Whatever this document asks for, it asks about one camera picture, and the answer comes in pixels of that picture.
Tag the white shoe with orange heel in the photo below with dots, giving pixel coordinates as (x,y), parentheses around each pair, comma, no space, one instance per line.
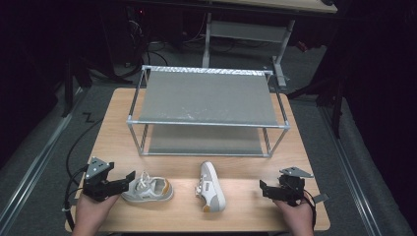
(149,189)
(210,187)

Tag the black stand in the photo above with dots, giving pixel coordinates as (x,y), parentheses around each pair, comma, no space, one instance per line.
(68,88)
(336,108)

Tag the person's left hand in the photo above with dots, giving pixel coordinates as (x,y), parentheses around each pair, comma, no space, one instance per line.
(91,213)

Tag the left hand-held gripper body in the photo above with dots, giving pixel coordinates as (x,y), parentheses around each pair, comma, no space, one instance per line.
(96,185)

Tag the grey tape piece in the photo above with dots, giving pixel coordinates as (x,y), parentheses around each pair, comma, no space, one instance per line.
(320,197)

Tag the metal floor rail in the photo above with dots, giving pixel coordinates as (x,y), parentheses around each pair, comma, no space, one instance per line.
(352,167)
(32,170)

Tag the grey two-tier shoe rack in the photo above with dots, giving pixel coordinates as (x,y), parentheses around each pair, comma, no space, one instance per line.
(206,98)

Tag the person's right hand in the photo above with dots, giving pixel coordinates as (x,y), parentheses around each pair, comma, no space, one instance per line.
(295,216)

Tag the white-framed background desk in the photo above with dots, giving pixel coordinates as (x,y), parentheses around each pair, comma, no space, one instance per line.
(247,31)

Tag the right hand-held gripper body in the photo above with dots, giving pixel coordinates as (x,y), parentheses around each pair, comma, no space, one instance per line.
(291,190)

